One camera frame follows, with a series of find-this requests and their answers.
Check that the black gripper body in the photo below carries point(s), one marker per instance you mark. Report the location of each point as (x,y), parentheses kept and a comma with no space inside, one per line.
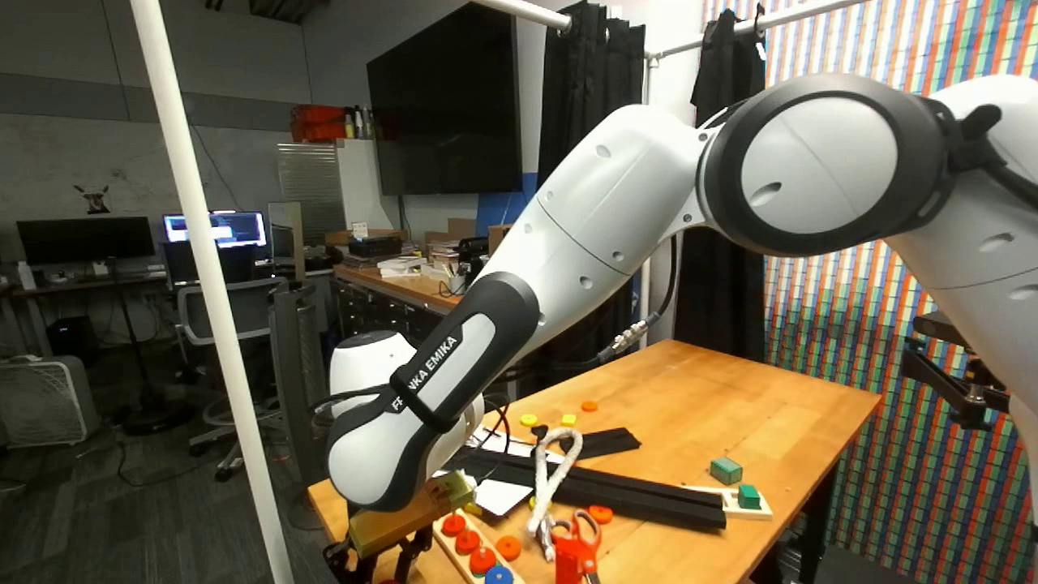
(410,558)

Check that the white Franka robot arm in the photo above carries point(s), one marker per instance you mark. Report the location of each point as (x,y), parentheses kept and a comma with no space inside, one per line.
(604,215)

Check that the wooden rack with rods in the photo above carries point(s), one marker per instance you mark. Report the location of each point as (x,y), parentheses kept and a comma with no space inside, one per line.
(439,541)

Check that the orange wooden disc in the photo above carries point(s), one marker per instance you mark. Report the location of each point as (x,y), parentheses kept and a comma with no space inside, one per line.
(602,515)
(485,561)
(467,544)
(589,407)
(508,545)
(454,524)

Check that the blue wooden disc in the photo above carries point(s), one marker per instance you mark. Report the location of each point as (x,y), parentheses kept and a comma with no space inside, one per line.
(496,575)

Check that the yellow wooden disc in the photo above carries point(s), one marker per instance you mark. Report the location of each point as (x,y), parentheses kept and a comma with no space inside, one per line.
(526,420)
(568,420)

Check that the white paper card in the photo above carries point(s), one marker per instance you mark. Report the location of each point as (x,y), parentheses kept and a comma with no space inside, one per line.
(504,496)

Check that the red toy block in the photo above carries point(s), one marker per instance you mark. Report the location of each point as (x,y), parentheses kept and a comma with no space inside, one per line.
(573,561)

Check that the short black track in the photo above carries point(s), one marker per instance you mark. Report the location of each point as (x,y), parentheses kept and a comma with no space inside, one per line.
(604,443)

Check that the long black track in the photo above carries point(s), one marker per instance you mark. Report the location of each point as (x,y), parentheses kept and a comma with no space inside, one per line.
(649,496)

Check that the cluttered wooden workbench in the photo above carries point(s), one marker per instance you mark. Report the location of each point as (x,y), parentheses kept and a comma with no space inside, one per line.
(392,287)

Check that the grey office chair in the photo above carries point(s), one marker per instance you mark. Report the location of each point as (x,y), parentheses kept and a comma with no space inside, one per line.
(222,325)

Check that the teal wooden block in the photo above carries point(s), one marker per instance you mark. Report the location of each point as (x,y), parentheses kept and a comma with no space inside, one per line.
(723,467)
(747,496)

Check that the white vertical pole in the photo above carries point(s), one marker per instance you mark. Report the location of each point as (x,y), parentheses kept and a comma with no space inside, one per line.
(204,261)

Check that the white cabinet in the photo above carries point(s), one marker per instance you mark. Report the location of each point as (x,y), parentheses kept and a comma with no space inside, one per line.
(324,188)

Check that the lit computer monitor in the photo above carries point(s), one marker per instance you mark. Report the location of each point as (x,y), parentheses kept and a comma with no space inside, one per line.
(214,228)

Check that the white box fan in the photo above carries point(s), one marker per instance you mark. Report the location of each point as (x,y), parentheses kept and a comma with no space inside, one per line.
(42,399)

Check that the red storage box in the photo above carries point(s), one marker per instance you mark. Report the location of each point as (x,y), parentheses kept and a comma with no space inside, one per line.
(318,125)

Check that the dark computer monitor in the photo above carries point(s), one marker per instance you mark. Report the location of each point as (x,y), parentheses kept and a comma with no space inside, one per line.
(85,242)

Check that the tan wrist camera mount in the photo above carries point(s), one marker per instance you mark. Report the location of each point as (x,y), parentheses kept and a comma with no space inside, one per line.
(401,524)

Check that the large black wall screen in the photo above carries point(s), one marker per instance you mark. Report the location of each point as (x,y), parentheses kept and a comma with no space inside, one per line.
(442,102)

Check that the black camera clamp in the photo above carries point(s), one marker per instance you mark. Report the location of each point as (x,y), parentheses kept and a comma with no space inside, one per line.
(958,377)

